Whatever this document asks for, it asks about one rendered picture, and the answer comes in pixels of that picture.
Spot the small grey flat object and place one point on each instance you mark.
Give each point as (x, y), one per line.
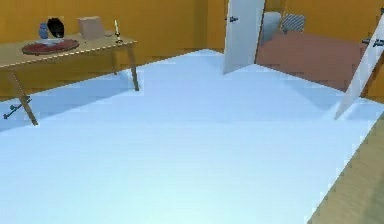
(108, 33)

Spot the tan wooden table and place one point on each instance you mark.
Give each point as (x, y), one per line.
(96, 46)

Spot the pale grey fridge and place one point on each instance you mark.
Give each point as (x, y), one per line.
(270, 26)

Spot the pinkish tan box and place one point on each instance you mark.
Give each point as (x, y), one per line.
(90, 27)

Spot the blue striped cushion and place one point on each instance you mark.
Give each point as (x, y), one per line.
(293, 22)

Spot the dark red round mat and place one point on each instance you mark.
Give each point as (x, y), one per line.
(53, 47)

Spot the white plate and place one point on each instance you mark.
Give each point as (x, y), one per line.
(50, 41)

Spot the black round bowl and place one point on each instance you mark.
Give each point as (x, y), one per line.
(56, 27)

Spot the blue vase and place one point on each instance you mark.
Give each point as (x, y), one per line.
(43, 31)

